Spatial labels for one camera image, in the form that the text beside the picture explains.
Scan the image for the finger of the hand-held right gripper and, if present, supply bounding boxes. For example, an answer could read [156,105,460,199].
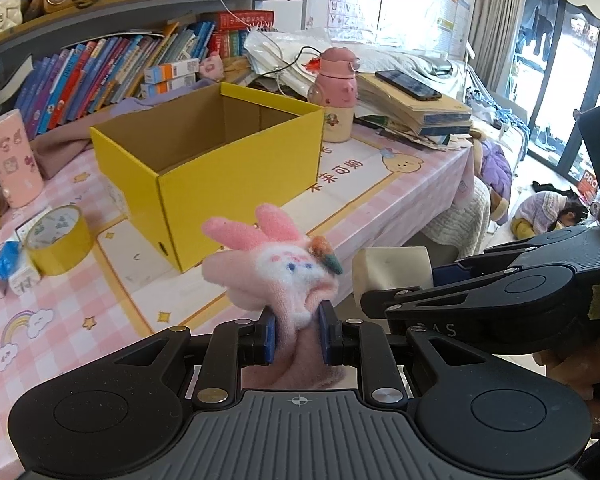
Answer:
[360,266,526,333]
[432,225,600,288]

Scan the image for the pink pig toy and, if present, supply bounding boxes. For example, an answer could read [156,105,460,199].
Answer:
[198,51,226,81]

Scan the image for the row of colourful books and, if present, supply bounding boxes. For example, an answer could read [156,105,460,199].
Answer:
[10,21,216,136]

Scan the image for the small white staples box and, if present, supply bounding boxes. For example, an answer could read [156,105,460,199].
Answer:
[0,259,42,297]

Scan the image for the glass balcony door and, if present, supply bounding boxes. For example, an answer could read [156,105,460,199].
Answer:
[510,0,600,192]

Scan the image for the sofa with clothes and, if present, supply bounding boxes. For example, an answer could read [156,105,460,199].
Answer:
[422,52,531,257]

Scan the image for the blue crinkled packet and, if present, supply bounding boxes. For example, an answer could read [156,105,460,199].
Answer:
[0,241,23,282]

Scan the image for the pink printed cylinder holder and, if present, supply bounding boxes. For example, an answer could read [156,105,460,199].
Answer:
[0,108,45,209]

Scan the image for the beige curtain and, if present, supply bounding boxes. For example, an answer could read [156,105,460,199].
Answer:
[467,0,531,97]

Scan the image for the yellow cardboard box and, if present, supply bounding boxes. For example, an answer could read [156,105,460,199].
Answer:
[89,81,326,274]

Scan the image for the yellow tape roll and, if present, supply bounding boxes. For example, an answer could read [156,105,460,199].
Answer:
[24,205,95,277]

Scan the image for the orange and white carton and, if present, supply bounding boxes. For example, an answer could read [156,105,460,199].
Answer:
[140,77,197,100]
[145,58,201,83]

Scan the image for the red boxed book set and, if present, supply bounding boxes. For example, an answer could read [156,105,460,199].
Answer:
[214,10,276,58]

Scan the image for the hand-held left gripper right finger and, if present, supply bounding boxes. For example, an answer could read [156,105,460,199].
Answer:
[318,302,487,407]

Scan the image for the person's right hand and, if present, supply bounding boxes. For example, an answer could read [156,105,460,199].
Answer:
[532,344,600,431]

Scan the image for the purple padded jacket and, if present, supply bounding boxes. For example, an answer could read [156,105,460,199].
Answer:
[477,140,513,207]

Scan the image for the small grey patterned box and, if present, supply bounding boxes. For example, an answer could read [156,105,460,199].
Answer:
[14,208,56,248]

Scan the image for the lilac cloth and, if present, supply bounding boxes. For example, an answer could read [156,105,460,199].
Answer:
[92,91,216,123]

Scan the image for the pink pig water bottle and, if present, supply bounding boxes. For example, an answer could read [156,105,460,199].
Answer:
[307,46,362,143]

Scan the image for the wall chart posters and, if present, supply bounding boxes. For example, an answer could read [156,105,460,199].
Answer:
[385,0,473,58]

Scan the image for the pink checked desktop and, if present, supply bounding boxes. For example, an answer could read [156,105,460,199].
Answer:
[0,110,477,461]

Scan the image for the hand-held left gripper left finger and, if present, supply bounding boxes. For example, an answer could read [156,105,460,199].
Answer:
[111,308,277,408]

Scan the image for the black smartphone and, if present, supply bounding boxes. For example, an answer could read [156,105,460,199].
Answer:
[375,69,443,102]

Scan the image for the pink bunny glove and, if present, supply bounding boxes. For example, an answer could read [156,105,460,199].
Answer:
[201,203,343,391]

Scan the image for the stack of worn notebooks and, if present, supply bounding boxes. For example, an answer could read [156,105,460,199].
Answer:
[352,72,476,152]

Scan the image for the mauve cloth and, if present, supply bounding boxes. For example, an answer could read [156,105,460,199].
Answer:
[30,127,95,179]

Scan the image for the curved wooden bookshelf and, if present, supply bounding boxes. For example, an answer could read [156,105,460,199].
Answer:
[0,0,306,111]

